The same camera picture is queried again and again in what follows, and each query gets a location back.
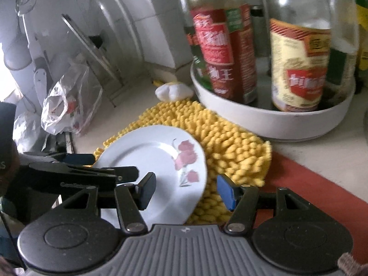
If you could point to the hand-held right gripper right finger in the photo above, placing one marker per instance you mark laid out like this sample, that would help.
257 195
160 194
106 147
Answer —
227 192

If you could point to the domed glass pot lid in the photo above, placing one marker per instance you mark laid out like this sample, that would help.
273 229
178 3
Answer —
120 20

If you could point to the yellow chenille mat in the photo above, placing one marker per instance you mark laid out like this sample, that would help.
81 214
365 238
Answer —
230 155

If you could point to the yellow label glass bottle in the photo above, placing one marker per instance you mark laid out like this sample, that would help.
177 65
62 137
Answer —
299 63

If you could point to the metal ladle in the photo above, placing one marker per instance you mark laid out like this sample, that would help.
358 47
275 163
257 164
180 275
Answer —
17 54

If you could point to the person's right hand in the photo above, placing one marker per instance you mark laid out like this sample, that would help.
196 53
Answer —
352 266

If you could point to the flat lid with black knob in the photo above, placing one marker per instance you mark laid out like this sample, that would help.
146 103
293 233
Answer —
96 41

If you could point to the white floral plate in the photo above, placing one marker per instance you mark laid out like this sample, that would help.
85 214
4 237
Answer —
149 155

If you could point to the white round tray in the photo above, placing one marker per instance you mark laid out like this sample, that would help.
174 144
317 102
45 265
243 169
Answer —
258 120

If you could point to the white hanging utensil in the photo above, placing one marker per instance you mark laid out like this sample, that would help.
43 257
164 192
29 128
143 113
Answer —
40 77

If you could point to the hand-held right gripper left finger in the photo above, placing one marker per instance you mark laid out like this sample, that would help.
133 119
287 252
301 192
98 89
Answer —
147 191

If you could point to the yellow plastic bottle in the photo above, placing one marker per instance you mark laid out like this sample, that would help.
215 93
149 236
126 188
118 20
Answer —
362 34

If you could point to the plain clear plastic bag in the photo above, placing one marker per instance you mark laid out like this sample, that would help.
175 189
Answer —
28 132

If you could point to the red label glass bottle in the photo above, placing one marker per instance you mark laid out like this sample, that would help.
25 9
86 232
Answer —
224 49

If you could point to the clear printed plastic bag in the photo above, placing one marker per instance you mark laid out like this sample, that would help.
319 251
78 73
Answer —
72 103

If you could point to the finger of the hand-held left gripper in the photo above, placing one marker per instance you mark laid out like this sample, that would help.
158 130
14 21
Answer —
100 175
77 158

